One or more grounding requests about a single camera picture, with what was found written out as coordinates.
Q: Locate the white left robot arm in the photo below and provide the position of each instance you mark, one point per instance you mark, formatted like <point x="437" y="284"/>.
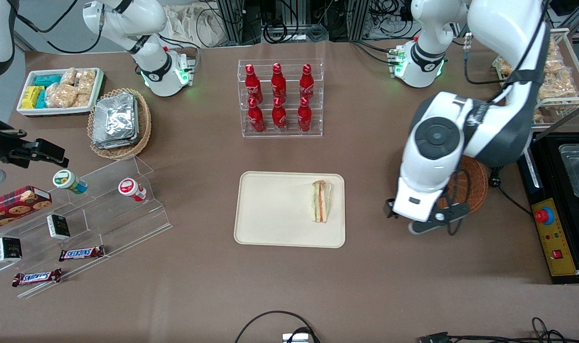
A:
<point x="427" y="186"/>

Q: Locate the red cola bottle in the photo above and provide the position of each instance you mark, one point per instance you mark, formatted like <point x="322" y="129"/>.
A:
<point x="279" y="119"/>
<point x="278" y="85"/>
<point x="256" y="119"/>
<point x="304" y="119"/>
<point x="307" y="85"/>
<point x="253" y="85"/>

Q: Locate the teal snack packet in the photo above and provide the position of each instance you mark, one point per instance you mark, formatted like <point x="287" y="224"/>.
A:
<point x="47" y="80"/>
<point x="41" y="100"/>

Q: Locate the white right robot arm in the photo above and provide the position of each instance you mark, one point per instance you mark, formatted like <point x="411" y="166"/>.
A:
<point x="127" y="19"/>

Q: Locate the small black white box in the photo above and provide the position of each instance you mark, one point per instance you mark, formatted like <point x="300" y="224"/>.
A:
<point x="9" y="249"/>
<point x="58" y="226"/>

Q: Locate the clear plastic container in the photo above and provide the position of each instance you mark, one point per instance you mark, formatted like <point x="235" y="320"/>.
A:
<point x="577" y="166"/>

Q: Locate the small silver device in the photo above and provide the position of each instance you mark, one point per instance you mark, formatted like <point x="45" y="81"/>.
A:
<point x="296" y="338"/>

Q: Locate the red lid yogurt cup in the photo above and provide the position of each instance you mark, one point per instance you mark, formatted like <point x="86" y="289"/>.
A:
<point x="128" y="187"/>

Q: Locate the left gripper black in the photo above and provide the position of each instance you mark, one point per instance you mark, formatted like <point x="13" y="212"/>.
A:
<point x="388" y="209"/>

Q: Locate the silver foil pack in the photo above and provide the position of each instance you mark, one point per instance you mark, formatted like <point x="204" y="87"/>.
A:
<point x="114" y="116"/>
<point x="123" y="144"/>

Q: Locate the aluminium frame post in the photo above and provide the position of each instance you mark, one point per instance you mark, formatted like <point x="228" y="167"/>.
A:
<point x="232" y="21"/>
<point x="358" y="19"/>

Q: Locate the clear acrylic stepped display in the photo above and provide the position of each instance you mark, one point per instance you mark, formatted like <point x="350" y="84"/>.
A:
<point x="113" y="224"/>

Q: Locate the grey metal bar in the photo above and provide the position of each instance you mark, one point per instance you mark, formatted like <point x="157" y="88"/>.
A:
<point x="570" y="114"/>

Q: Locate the red emergency stop button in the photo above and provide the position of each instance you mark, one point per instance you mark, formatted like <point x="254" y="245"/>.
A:
<point x="544" y="216"/>

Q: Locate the bagged cracker snack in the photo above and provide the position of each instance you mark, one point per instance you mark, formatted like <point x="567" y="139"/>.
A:
<point x="555" y="62"/>
<point x="504" y="67"/>
<point x="563" y="86"/>

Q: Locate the red plaid cookie box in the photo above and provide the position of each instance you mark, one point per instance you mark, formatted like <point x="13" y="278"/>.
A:
<point x="13" y="205"/>

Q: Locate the clear acrylic bottle rack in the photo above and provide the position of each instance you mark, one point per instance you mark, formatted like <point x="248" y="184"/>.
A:
<point x="280" y="133"/>

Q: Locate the yellow snack packet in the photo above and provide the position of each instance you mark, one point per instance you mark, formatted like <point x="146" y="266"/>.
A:
<point x="31" y="97"/>

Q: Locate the triangular sandwich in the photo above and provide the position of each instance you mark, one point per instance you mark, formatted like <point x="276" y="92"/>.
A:
<point x="321" y="202"/>

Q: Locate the green lid yogurt cup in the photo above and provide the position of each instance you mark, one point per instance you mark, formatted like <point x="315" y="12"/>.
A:
<point x="65" y="180"/>

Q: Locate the round brown wicker basket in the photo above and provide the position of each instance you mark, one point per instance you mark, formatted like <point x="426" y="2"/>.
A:
<point x="476" y="186"/>

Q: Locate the clear rice cracker bag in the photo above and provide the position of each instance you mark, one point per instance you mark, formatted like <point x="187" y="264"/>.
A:
<point x="82" y="100"/>
<point x="86" y="81"/>
<point x="61" y="95"/>
<point x="68" y="76"/>

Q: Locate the light oval wicker basket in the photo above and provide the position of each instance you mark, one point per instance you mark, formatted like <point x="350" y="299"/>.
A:
<point x="144" y="124"/>

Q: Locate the white plastic bag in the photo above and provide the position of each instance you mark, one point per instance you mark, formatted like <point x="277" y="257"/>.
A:
<point x="194" y="26"/>

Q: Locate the white rectangular snack bin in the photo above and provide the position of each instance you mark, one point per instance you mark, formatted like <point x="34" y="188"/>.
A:
<point x="56" y="111"/>

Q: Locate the brown snickers bar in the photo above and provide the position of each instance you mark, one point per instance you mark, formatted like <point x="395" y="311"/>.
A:
<point x="36" y="277"/>
<point x="82" y="253"/>

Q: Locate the beige rectangular tray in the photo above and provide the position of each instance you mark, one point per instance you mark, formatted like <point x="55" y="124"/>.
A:
<point x="280" y="209"/>

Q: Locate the black appliance yellow panel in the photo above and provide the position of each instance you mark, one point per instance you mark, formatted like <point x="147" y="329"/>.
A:
<point x="570" y="190"/>

